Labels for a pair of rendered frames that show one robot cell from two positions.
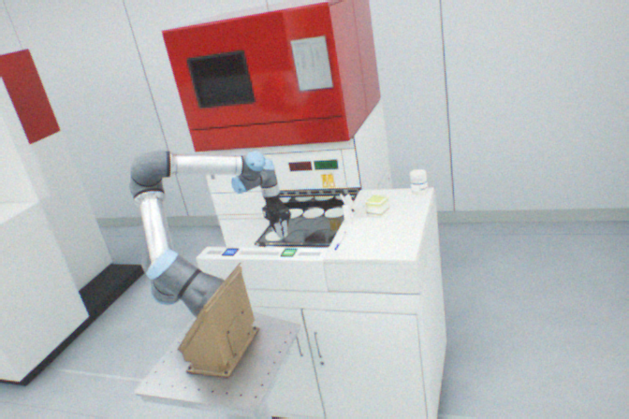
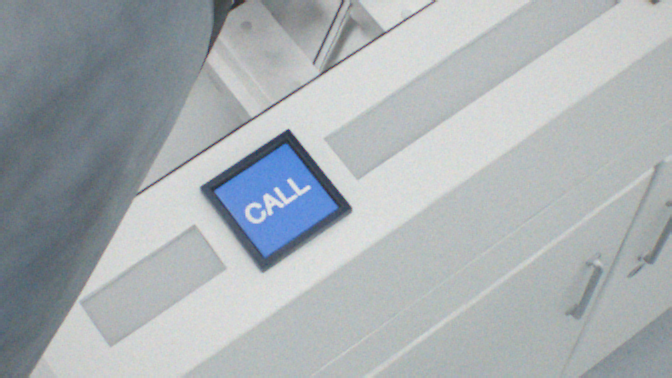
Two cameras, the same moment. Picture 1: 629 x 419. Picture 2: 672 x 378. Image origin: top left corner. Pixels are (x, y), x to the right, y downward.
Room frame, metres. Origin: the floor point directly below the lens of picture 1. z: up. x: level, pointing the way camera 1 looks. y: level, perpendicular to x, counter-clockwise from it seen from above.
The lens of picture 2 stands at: (1.68, 0.56, 1.58)
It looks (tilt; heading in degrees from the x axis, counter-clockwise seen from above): 66 degrees down; 305
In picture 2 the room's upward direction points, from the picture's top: 4 degrees counter-clockwise
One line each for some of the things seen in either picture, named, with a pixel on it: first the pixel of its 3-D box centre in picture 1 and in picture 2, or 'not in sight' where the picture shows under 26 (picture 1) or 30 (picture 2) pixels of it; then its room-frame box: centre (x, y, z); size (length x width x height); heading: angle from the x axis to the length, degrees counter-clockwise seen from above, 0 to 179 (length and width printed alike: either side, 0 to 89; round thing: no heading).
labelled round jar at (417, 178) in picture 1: (418, 181); not in sight; (2.08, -0.50, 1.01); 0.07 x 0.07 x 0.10
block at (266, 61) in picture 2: not in sight; (272, 67); (1.93, 0.26, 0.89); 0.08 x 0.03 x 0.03; 157
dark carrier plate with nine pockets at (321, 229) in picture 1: (306, 223); not in sight; (2.12, 0.03, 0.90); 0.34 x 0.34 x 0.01; 67
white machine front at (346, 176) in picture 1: (280, 181); not in sight; (2.40, 0.12, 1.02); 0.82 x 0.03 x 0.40; 67
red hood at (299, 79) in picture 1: (282, 67); not in sight; (2.69, 0.00, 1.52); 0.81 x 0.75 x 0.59; 67
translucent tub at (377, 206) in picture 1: (377, 206); not in sight; (1.95, -0.28, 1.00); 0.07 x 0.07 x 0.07; 48
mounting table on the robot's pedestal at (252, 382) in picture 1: (228, 366); not in sight; (1.42, 0.38, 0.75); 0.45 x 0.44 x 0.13; 157
